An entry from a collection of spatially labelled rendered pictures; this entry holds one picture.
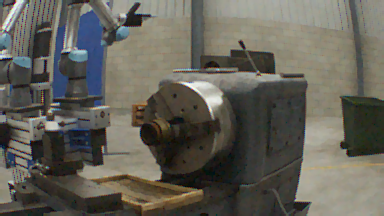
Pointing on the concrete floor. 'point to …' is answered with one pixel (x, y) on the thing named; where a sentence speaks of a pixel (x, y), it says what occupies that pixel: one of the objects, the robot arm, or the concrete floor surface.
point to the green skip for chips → (362, 125)
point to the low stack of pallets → (138, 113)
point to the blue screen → (88, 28)
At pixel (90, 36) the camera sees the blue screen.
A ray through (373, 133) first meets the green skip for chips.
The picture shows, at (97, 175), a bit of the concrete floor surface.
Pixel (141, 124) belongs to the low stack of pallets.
